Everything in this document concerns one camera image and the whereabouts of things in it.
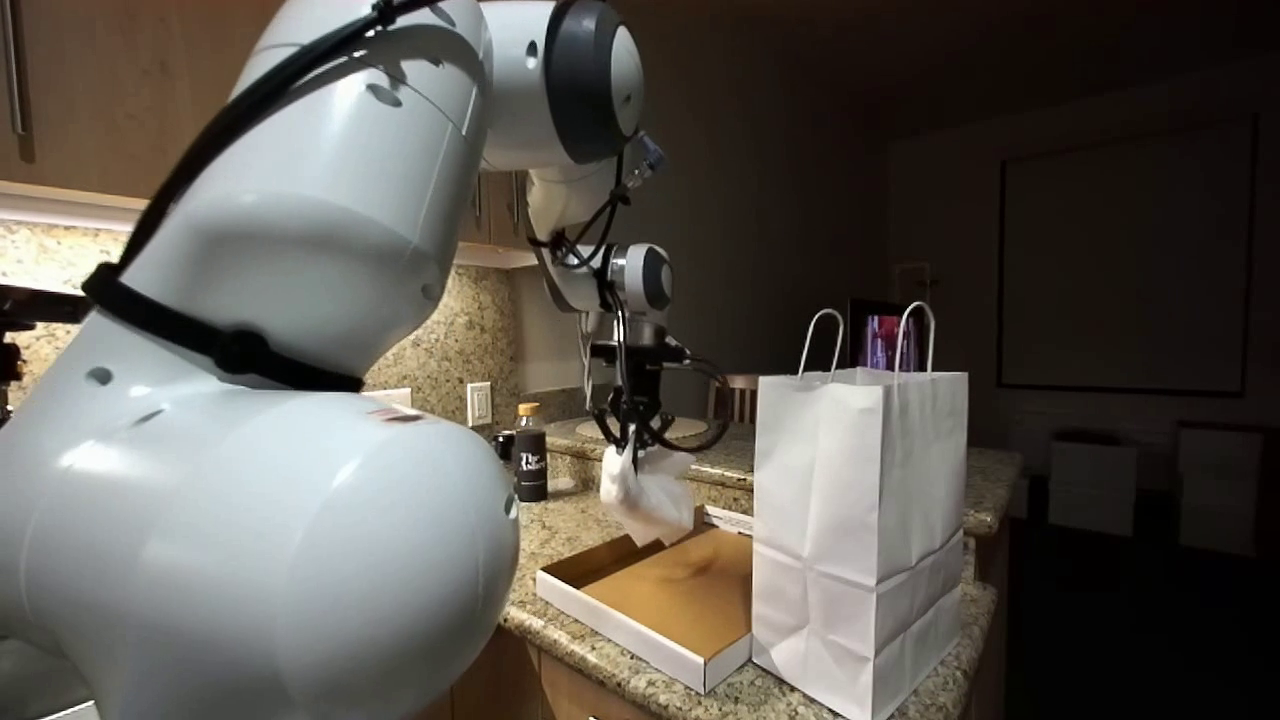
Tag flat cardboard box tray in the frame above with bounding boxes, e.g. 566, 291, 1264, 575
537, 526, 753, 692

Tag white box left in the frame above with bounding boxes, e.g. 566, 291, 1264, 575
1046, 436, 1140, 536

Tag white paper bag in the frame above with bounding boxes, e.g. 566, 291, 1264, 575
753, 300, 968, 720

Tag dark bottle with label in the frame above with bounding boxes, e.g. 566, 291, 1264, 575
513, 399, 547, 499

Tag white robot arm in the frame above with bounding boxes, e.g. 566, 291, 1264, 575
0, 0, 672, 720

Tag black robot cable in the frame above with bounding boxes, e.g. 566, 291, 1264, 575
585, 384, 734, 460

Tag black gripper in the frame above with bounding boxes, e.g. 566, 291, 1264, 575
592, 316, 693, 457

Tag white box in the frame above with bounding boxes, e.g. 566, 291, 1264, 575
1174, 422, 1264, 554
1046, 436, 1140, 536

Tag wooden upper cabinets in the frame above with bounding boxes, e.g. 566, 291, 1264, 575
0, 0, 281, 196

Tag white box right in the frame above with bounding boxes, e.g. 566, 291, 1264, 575
1174, 422, 1264, 554

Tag white towel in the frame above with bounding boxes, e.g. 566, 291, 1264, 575
601, 446, 695, 543

